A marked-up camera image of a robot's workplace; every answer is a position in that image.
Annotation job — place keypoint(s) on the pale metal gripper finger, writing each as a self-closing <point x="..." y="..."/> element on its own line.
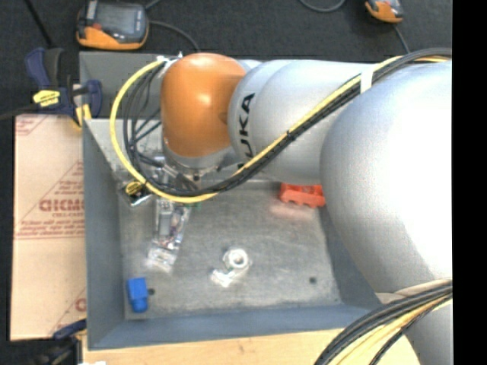
<point x="179" y="226"/>
<point x="161" y="238"/>

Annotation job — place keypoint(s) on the blue plastic block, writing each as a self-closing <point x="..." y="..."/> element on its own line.
<point x="137" y="293"/>

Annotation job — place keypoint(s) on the clear glass thing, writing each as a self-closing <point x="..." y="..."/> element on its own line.
<point x="234" y="262"/>

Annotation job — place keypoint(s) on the grey metal bin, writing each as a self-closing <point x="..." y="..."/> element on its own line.
<point x="266" y="238"/>

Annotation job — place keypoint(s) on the brown cardboard board, red print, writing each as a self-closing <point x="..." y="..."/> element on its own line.
<point x="45" y="272"/>

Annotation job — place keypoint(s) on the orange-red ribbed block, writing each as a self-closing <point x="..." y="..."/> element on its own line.
<point x="302" y="195"/>

